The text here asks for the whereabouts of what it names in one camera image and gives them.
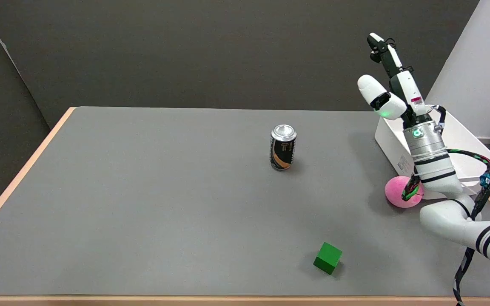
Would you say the white plastic bin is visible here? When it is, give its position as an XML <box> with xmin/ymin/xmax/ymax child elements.
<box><xmin>375</xmin><ymin>105</ymin><xmax>490</xmax><ymax>200</ymax></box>

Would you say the green cube block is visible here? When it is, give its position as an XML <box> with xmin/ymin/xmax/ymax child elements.
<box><xmin>313</xmin><ymin>242</ymin><xmax>343</xmax><ymax>275</ymax></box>

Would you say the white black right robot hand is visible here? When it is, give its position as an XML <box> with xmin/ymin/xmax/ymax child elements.
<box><xmin>357</xmin><ymin>33</ymin><xmax>433</xmax><ymax>129</ymax></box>

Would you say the pink ball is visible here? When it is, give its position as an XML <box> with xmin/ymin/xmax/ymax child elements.
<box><xmin>385</xmin><ymin>176</ymin><xmax>425</xmax><ymax>208</ymax></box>

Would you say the black drink can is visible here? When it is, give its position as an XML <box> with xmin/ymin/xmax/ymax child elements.
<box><xmin>270</xmin><ymin>124</ymin><xmax>297</xmax><ymax>171</ymax></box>

